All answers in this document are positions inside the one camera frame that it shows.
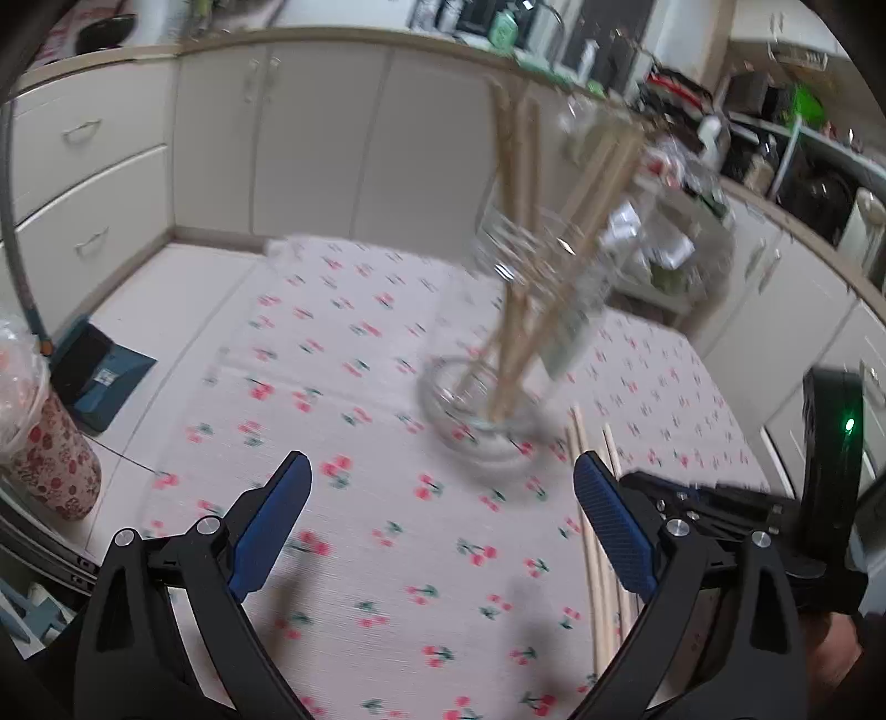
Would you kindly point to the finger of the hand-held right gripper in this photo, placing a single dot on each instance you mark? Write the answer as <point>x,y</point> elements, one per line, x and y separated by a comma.
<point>720,509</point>

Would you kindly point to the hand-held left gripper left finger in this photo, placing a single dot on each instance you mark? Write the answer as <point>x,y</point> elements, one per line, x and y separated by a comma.
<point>270,526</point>

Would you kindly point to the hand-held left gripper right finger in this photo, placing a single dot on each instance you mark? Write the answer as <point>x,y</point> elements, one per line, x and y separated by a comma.
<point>619,529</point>

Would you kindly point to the clear glass jar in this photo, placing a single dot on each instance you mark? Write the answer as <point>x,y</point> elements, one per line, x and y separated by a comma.
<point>484,415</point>

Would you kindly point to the group of wooden chopsticks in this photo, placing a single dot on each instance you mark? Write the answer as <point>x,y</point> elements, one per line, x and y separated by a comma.
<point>516,208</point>

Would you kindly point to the person's right hand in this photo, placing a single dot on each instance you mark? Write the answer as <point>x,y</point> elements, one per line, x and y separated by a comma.
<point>834,654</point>

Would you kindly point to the cherry print tablecloth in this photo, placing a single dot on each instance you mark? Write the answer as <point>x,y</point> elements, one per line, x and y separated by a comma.
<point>346,388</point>

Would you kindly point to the dark blue dustpan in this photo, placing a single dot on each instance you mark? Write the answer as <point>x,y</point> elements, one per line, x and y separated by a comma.
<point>104,381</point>

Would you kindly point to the floral print container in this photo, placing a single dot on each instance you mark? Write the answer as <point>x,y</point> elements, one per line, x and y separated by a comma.
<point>55,464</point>

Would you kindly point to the white rolling cart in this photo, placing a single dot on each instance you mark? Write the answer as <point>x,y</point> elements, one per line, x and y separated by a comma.
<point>664,249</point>

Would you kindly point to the black countertop oven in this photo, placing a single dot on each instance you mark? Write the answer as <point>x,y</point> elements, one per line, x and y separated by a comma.
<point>817,197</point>

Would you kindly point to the white plastic jug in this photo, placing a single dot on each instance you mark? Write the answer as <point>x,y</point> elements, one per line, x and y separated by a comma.
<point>713,142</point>

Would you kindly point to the white lower kitchen cabinets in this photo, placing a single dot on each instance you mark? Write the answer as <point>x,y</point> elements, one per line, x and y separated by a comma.
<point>311,152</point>

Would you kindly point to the stack of black pans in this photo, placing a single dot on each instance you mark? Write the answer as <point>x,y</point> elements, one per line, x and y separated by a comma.
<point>675,86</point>

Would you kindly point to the white spray bottle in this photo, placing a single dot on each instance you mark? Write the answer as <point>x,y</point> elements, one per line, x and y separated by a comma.
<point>588,59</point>

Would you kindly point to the curved metal faucet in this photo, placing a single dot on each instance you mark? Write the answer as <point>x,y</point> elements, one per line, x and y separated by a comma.
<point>554,31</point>

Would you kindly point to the green soap bottle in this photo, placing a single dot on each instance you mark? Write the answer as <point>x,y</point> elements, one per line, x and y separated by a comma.
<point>504,29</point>

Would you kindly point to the black wok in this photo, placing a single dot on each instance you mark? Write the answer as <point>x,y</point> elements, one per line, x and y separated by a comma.
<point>107,31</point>

